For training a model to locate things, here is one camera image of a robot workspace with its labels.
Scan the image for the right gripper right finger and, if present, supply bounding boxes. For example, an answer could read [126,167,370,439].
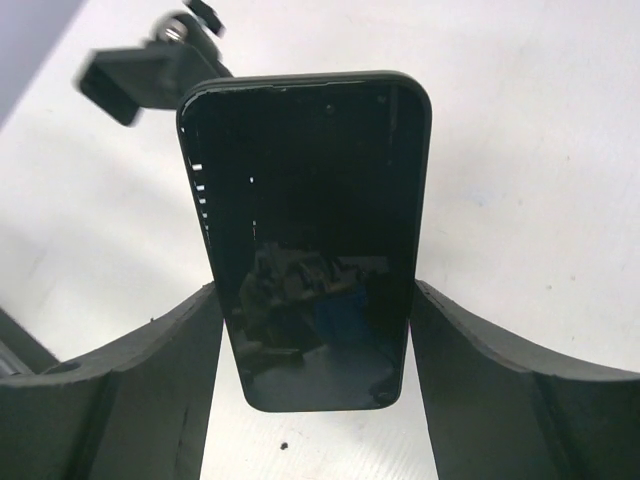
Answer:
[410,281,639,479]

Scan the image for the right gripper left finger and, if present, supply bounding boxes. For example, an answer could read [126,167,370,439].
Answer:
[1,285,223,479]

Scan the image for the black phone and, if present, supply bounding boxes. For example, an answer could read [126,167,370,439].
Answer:
[176,71,432,413]

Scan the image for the aluminium front rail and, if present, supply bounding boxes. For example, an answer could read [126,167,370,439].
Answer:
[0,309,59,378]

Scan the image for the black clamp mount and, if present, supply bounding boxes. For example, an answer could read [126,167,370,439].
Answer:
[76,0,231,127]

